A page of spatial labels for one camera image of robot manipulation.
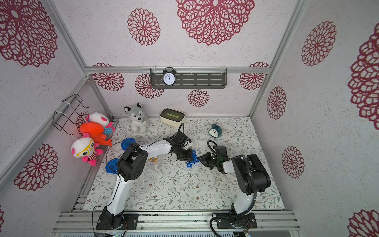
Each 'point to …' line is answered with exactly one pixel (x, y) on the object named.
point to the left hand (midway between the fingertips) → (194, 160)
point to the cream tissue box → (172, 117)
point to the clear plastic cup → (154, 163)
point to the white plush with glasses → (85, 147)
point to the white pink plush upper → (98, 117)
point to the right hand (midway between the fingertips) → (197, 156)
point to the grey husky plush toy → (138, 120)
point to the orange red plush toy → (95, 131)
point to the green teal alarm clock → (215, 131)
